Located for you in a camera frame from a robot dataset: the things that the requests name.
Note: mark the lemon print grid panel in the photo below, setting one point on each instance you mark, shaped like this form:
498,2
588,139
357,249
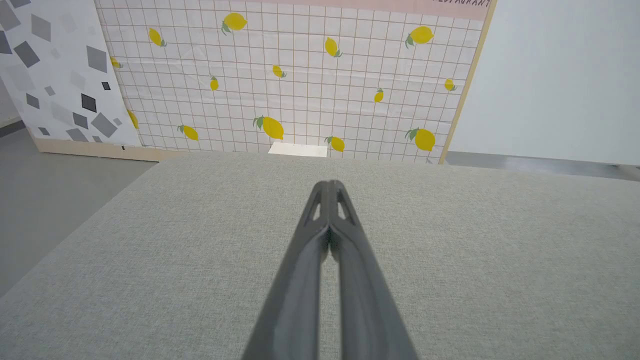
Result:
310,85

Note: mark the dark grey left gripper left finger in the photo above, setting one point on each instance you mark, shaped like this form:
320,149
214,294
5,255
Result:
295,300

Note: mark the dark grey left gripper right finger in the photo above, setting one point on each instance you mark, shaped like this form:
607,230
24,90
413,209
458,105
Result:
365,305

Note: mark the white panel with grey shapes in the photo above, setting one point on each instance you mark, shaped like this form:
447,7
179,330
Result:
60,65

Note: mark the white box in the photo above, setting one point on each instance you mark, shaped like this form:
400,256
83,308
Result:
298,149

